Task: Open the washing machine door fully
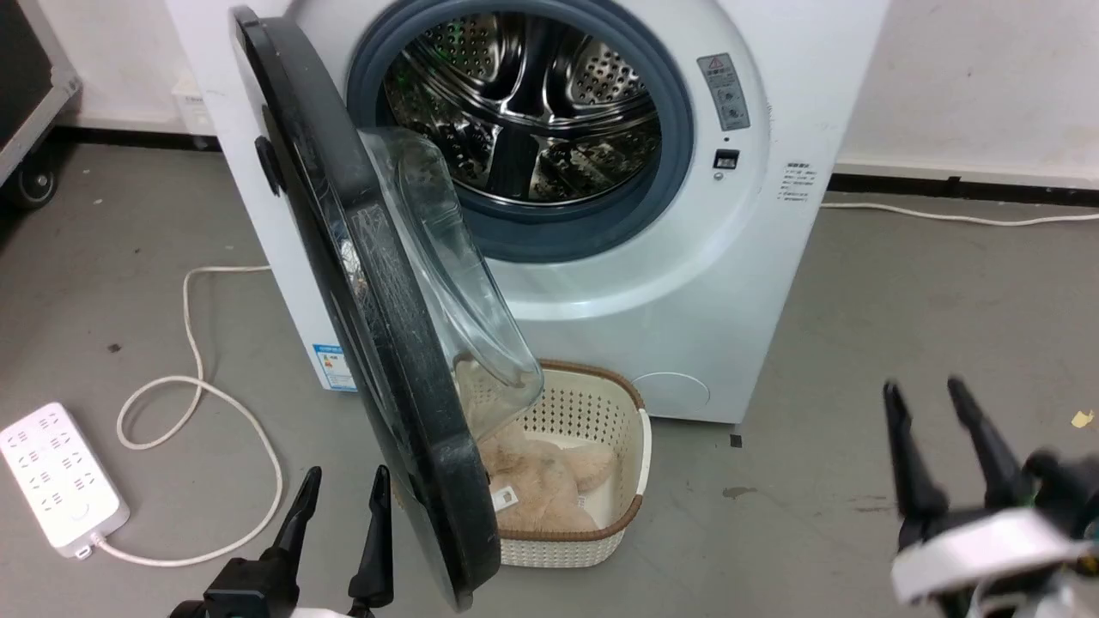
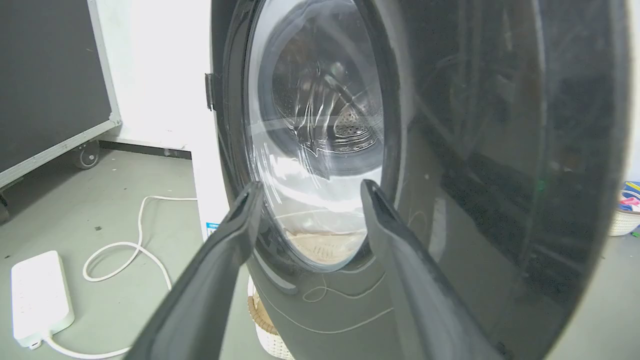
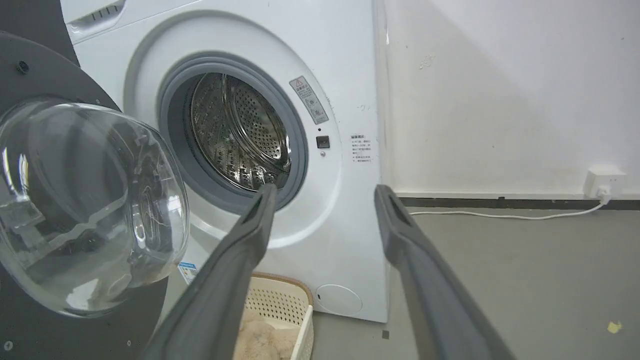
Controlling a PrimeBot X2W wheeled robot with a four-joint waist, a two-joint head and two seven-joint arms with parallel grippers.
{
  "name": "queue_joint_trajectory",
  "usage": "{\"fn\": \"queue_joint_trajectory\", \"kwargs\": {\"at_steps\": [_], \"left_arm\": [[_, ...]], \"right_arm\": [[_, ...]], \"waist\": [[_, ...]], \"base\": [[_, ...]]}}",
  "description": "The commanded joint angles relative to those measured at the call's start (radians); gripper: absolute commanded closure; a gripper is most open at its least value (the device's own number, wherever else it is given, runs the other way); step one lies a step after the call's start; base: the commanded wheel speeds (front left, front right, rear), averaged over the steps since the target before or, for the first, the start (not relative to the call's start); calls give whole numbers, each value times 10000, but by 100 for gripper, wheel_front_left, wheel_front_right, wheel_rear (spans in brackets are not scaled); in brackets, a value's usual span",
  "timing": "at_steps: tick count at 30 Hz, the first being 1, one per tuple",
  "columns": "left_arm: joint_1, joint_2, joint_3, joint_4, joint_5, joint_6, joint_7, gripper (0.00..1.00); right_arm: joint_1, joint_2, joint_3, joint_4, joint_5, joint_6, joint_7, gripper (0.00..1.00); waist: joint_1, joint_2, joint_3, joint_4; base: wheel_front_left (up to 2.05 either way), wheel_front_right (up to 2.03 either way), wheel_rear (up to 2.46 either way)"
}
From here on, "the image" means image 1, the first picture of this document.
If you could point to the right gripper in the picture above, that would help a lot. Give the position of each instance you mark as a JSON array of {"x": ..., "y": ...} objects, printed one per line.
[{"x": 1004, "y": 541}]

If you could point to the beige plush toy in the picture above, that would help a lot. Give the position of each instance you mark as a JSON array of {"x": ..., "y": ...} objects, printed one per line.
[{"x": 541, "y": 485}]

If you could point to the black wheeled equipment case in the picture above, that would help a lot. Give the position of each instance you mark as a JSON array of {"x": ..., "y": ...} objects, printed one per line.
[{"x": 26, "y": 94}]

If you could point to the cream perforated laundry basket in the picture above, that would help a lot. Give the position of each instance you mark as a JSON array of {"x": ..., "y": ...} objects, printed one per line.
[{"x": 601, "y": 412}]

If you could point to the white wall socket box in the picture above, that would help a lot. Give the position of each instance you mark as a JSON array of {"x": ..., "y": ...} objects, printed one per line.
[{"x": 193, "y": 107}]

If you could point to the white power strip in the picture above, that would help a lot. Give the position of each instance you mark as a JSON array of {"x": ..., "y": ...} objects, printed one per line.
[{"x": 56, "y": 476}]

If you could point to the black round washing machine door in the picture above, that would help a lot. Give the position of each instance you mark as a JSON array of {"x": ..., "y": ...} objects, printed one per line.
[{"x": 378, "y": 343}]

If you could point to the white front-load washing machine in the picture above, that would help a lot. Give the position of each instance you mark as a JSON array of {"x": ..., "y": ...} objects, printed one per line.
[{"x": 738, "y": 283}]

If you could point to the yellow paper scrap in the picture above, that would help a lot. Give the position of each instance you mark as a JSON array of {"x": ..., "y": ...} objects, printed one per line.
[{"x": 1082, "y": 419}]

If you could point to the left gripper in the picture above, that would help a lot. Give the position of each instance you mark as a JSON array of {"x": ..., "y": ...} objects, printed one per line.
[{"x": 249, "y": 592}]

